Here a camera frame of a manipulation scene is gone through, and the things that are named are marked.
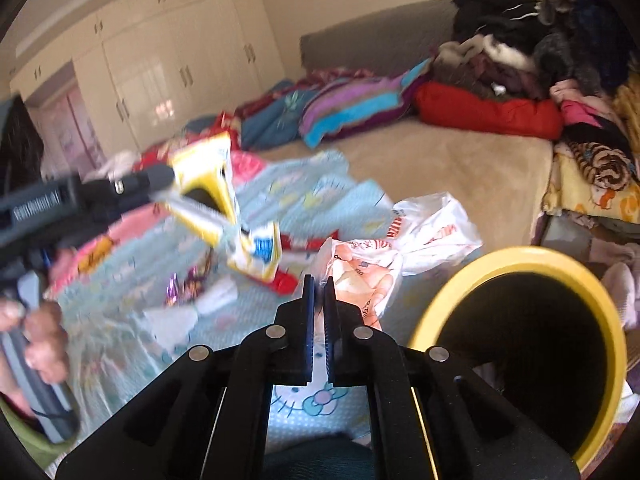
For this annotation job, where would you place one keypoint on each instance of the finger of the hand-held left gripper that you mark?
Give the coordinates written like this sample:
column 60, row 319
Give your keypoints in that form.
column 150, row 180

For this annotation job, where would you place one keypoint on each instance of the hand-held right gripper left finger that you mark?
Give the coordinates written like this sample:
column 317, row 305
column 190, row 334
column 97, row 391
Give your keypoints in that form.
column 310, row 310

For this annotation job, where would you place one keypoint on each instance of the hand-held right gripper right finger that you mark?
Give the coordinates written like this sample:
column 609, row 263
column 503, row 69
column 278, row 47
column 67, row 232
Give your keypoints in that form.
column 330, row 310

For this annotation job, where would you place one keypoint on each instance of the red snack wrapper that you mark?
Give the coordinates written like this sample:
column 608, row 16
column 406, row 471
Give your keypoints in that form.
column 287, row 282

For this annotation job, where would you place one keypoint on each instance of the white and yellow snack packets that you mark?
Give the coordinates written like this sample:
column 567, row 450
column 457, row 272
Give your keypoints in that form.
column 200, row 160

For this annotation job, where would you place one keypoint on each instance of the short white foam net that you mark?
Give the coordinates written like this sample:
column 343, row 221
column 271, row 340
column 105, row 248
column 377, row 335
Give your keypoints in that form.
column 217, row 297

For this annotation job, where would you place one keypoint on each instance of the shiny candy wrapper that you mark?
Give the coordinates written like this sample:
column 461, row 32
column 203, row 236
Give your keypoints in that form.
column 182, row 285

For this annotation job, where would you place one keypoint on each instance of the white printed plastic bag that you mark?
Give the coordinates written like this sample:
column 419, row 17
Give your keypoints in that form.
column 430, row 230

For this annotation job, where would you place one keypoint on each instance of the yellow rimmed black trash bin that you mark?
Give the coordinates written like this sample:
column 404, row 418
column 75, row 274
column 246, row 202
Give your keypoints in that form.
column 525, row 335

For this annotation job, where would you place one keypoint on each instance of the person's left hand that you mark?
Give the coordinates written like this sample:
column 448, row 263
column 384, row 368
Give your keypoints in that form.
column 47, row 330

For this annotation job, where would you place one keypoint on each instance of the white garment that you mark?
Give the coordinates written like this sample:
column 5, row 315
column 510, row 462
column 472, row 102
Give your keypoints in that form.
column 120, row 162

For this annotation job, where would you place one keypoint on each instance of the red floral quilt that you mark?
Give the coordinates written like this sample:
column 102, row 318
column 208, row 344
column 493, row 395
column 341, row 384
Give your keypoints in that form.
column 222, row 122

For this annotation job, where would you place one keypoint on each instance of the pink cartoon wardrobe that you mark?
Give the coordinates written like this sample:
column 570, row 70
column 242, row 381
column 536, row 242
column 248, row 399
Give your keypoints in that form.
column 75, row 125

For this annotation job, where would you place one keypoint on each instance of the cream wardrobe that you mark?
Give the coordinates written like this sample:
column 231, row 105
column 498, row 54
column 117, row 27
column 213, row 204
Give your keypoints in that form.
column 150, row 70

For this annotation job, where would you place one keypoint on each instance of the light blue cartoon blanket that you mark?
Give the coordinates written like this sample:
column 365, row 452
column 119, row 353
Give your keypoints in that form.
column 300, row 185

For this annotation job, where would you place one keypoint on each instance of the blue floral quilt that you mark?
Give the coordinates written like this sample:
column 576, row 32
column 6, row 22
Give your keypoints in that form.
column 275, row 115

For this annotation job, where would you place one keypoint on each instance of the beige bed sheet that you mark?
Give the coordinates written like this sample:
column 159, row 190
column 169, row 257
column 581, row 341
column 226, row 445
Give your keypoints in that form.
column 425, row 170

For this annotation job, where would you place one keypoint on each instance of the striped purple blue blanket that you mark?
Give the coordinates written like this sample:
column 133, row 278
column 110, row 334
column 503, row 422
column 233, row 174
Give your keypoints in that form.
column 350, row 105

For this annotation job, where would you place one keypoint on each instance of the grey box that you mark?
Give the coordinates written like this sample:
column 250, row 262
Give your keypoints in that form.
column 565, row 230

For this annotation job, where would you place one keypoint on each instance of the red cushion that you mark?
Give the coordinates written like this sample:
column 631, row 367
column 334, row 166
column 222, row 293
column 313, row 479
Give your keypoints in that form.
column 490, row 110

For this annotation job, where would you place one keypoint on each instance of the grey headboard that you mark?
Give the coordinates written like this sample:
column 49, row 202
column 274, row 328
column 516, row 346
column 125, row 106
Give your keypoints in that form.
column 360, row 30

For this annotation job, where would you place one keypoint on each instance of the yellow cartoon blanket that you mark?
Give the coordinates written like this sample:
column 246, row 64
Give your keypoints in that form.
column 575, row 205

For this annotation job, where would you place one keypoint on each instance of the brown striped fuzzy garment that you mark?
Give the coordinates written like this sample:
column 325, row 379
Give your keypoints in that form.
column 600, row 165

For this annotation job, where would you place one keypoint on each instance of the pink garment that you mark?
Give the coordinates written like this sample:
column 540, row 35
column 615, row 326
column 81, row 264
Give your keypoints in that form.
column 580, row 110

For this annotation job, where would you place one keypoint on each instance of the pile of clothes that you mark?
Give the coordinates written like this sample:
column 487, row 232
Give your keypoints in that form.
column 500, row 10

